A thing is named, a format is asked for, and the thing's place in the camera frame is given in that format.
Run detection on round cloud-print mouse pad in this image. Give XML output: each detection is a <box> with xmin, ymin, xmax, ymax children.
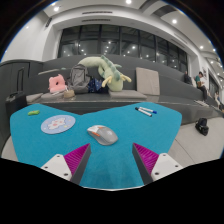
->
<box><xmin>40</xmin><ymin>114</ymin><xmax>77</xmax><ymax>135</ymax></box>

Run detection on dark blue star-print bag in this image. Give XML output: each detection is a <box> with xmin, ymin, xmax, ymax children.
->
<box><xmin>87</xmin><ymin>77</ymin><xmax>104</xmax><ymax>94</ymax></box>

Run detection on grey backpack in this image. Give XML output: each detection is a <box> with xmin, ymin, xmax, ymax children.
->
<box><xmin>66</xmin><ymin>63</ymin><xmax>92</xmax><ymax>94</ymax></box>

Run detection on small tan pouch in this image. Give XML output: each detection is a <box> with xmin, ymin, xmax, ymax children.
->
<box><xmin>62</xmin><ymin>89</ymin><xmax>76</xmax><ymax>99</ymax></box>

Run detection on dark glass window wall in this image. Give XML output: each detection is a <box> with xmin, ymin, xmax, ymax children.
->
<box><xmin>58</xmin><ymin>24</ymin><xmax>189</xmax><ymax>73</ymax></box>

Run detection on black-capped white marker pen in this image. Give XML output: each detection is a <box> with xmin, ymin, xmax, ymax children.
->
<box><xmin>134</xmin><ymin>107</ymin><xmax>153</xmax><ymax>118</ymax></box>

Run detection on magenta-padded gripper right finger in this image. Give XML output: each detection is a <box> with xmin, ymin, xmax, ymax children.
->
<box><xmin>132</xmin><ymin>142</ymin><xmax>184</xmax><ymax>186</ymax></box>

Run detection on green eraser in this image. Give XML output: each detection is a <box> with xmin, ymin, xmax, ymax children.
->
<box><xmin>27</xmin><ymin>109</ymin><xmax>41</xmax><ymax>117</ymax></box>

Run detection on flat grey seat cushion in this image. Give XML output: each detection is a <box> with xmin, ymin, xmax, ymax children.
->
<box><xmin>25</xmin><ymin>92</ymin><xmax>44</xmax><ymax>104</ymax></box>
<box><xmin>108</xmin><ymin>89</ymin><xmax>148</xmax><ymax>100</ymax></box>

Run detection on upright grey seat cushion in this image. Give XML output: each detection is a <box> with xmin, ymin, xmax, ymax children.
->
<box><xmin>135</xmin><ymin>66</ymin><xmax>161</xmax><ymax>97</ymax></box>

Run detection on person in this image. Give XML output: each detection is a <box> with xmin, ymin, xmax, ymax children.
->
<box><xmin>183</xmin><ymin>70</ymin><xmax>193</xmax><ymax>85</ymax></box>
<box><xmin>214</xmin><ymin>91</ymin><xmax>224</xmax><ymax>109</ymax></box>
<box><xmin>194</xmin><ymin>71</ymin><xmax>208</xmax><ymax>101</ymax></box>

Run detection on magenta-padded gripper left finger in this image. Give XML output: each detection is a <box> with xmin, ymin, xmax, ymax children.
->
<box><xmin>40</xmin><ymin>143</ymin><xmax>92</xmax><ymax>186</ymax></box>

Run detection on black bag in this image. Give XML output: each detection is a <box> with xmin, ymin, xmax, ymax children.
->
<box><xmin>195</xmin><ymin>117</ymin><xmax>210</xmax><ymax>137</ymax></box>

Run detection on blue-capped white marker pen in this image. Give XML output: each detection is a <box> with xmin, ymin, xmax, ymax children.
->
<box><xmin>138</xmin><ymin>106</ymin><xmax>158</xmax><ymax>115</ymax></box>

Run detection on green plush dragon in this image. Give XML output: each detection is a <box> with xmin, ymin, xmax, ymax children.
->
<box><xmin>78</xmin><ymin>55</ymin><xmax>133</xmax><ymax>93</ymax></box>

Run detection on grey and orange computer mouse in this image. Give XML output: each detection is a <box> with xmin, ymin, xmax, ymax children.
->
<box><xmin>87</xmin><ymin>124</ymin><xmax>119</xmax><ymax>146</ymax></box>

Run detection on round grey seat cushion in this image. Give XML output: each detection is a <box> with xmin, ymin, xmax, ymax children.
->
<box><xmin>41</xmin><ymin>91</ymin><xmax>66</xmax><ymax>101</ymax></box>

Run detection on pink plush cushion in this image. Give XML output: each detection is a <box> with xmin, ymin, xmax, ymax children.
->
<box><xmin>48</xmin><ymin>74</ymin><xmax>68</xmax><ymax>94</ymax></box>

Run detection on round ceiling lights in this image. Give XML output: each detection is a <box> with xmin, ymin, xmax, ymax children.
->
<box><xmin>51</xmin><ymin>0</ymin><xmax>209</xmax><ymax>51</ymax></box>

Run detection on black suitcase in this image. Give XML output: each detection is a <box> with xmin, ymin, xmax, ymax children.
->
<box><xmin>5</xmin><ymin>90</ymin><xmax>28</xmax><ymax>119</ymax></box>

